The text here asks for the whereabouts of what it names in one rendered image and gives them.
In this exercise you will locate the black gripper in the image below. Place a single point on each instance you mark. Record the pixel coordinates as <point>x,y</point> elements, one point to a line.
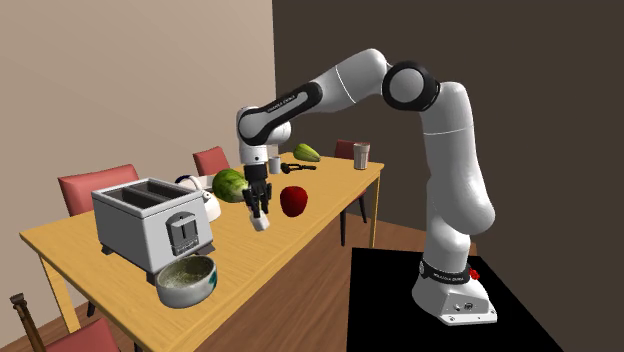
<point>255,174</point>

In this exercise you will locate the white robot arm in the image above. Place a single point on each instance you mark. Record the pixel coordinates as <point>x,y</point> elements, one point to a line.
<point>451,161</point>

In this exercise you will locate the small white block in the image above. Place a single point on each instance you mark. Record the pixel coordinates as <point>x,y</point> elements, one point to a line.
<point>260,223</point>

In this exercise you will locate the green striped melon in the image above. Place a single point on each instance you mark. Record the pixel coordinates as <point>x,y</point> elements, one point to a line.
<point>229,186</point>

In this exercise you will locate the red apple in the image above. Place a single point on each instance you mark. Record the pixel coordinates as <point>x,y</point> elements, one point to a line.
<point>293,201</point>

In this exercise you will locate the small grey cup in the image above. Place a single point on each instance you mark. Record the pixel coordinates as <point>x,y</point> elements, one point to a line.
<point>274,166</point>

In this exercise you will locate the white kettle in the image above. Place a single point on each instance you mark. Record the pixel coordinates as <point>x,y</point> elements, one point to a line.
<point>211,204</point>

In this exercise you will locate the black kitchen tool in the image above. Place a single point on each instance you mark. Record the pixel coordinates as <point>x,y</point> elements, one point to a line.
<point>292,167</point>

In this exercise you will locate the wooden dining table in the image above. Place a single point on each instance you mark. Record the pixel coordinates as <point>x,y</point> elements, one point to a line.
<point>273,244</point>

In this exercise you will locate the red upholstered chair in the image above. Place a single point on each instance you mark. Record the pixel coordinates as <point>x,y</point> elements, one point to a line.
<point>343,149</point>
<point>210,161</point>
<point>97,187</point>

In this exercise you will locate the green pepper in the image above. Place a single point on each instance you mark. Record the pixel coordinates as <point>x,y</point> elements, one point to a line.
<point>305,153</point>

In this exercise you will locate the grey metal bowl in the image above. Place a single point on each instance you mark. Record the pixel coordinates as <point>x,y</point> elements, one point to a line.
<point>187,287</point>

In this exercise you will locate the beige tall cup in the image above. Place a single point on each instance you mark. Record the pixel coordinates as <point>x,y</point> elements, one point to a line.
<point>361,155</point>

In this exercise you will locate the silver two-slot toaster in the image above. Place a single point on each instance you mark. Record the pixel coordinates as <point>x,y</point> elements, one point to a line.
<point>141,222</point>

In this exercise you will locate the black robot stand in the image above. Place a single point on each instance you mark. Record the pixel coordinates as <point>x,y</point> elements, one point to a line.
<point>385,312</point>

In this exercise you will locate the red chair with wooden post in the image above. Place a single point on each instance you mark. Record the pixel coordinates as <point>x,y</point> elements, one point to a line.
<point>83,339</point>

